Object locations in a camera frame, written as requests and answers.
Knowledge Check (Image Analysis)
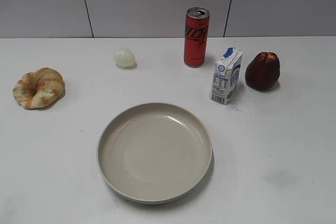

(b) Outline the white blue milk carton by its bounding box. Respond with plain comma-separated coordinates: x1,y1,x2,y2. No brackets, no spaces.
209,47,243,104

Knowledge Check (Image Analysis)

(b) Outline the beige round plate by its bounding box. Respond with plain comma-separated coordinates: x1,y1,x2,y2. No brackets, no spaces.
97,102,213,205

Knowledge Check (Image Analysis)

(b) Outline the white egg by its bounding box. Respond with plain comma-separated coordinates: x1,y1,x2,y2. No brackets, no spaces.
113,48,136,67

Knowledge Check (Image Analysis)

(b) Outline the red soda can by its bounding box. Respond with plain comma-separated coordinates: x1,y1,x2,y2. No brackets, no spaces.
184,7,210,67

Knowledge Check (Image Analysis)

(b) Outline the dark red wax apple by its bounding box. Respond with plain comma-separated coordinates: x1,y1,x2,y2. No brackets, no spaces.
245,52,280,90

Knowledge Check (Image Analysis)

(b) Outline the twisted bread roll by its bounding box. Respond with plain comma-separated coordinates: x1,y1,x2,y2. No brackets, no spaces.
13,68,65,109

